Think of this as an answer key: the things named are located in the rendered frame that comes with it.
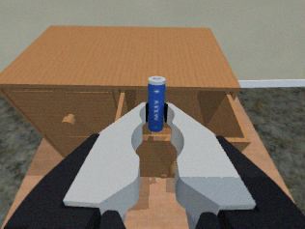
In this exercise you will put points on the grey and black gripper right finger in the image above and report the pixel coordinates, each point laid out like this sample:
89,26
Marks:
212,175

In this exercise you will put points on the brown wooden chest of drawers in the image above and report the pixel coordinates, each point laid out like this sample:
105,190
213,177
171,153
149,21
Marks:
119,58

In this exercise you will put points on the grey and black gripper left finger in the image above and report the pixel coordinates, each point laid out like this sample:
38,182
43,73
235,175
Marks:
101,174

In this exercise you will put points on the blue aa battery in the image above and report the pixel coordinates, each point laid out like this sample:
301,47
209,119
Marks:
156,99

